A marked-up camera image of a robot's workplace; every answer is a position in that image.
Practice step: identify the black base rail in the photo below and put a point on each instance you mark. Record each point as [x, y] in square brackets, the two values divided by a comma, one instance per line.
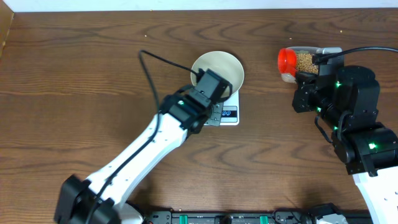
[326, 213]

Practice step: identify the red plastic measuring scoop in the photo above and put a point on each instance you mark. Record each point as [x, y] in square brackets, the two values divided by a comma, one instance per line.
[287, 61]

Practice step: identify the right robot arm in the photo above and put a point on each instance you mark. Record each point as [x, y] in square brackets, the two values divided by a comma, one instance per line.
[346, 97]

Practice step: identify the cream ceramic bowl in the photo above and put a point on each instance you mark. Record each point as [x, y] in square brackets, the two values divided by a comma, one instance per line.
[225, 65]

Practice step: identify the pile of soybeans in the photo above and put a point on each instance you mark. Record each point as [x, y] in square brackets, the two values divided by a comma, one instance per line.
[305, 64]

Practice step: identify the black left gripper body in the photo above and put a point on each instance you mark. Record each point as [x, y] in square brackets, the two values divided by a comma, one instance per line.
[214, 117]

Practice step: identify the white digital kitchen scale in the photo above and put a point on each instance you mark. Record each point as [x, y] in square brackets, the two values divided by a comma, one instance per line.
[230, 113]

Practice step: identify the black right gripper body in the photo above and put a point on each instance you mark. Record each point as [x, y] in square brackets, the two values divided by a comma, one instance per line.
[308, 99]

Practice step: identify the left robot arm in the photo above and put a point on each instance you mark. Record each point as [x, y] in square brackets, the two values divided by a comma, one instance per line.
[102, 196]

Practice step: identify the clear plastic container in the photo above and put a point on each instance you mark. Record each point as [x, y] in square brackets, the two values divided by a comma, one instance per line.
[306, 50]

